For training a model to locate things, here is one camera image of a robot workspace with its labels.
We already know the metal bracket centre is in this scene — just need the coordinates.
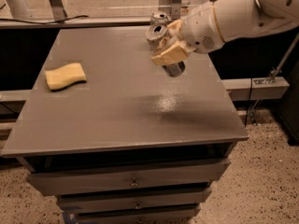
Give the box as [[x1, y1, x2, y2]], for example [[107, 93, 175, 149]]
[[170, 0, 181, 20]]

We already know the grey drawer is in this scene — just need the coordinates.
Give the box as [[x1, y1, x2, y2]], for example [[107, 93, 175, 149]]
[[58, 185, 211, 214], [28, 158, 230, 196], [76, 204, 200, 224]]

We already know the white pipe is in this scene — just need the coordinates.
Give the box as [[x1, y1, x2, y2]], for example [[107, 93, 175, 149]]
[[5, 0, 32, 19]]

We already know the silver blue redbull can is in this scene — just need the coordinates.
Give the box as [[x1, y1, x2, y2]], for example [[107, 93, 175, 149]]
[[145, 23, 185, 77]]

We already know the bottom grey drawer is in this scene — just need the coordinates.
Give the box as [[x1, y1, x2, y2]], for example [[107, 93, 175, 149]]
[[76, 204, 200, 224]]

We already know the black cable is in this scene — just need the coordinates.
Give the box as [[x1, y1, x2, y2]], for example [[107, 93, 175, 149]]
[[0, 14, 90, 25]]

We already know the metal bracket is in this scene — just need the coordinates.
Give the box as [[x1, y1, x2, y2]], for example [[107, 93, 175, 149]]
[[49, 0, 67, 22], [170, 0, 181, 20]]

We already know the lower grey beam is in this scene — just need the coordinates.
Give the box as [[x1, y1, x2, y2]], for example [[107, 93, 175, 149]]
[[222, 77, 290, 101]]

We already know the yellow sponge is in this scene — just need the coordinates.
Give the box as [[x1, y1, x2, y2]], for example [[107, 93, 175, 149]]
[[45, 63, 87, 91]]

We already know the middle grey drawer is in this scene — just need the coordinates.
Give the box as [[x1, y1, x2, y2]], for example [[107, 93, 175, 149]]
[[58, 185, 211, 214]]

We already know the grey metal rail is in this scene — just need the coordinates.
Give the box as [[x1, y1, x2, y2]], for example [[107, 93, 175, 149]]
[[0, 15, 150, 30]]

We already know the silver green soda can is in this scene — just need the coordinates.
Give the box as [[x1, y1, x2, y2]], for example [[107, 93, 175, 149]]
[[150, 11, 169, 25]]

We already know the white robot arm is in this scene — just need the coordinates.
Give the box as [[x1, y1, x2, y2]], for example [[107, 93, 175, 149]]
[[151, 0, 299, 66]]

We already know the top grey drawer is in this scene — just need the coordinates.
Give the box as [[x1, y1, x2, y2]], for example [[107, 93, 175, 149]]
[[28, 158, 230, 196]]

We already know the metal bracket left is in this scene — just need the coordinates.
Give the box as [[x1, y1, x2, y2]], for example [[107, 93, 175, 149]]
[[49, 0, 67, 22]]

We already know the grey drawer cabinet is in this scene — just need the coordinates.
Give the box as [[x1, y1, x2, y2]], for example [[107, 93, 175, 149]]
[[0, 23, 249, 224]]

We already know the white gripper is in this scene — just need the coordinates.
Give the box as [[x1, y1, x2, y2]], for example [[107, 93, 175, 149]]
[[151, 2, 224, 66]]

